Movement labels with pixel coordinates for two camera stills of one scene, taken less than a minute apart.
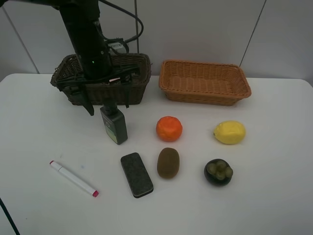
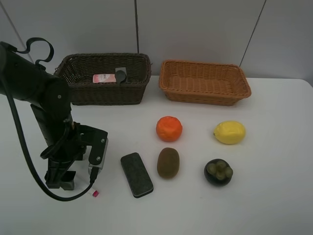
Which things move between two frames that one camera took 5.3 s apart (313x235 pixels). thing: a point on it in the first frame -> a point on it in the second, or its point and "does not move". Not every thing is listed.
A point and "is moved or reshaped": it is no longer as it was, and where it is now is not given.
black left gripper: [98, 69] -> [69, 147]
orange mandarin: [169, 128] does not move
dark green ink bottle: [114, 122] is moved or reshaped
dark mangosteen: [218, 172] does not move
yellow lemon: [230, 132] does not move
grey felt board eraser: [139, 180] does not move
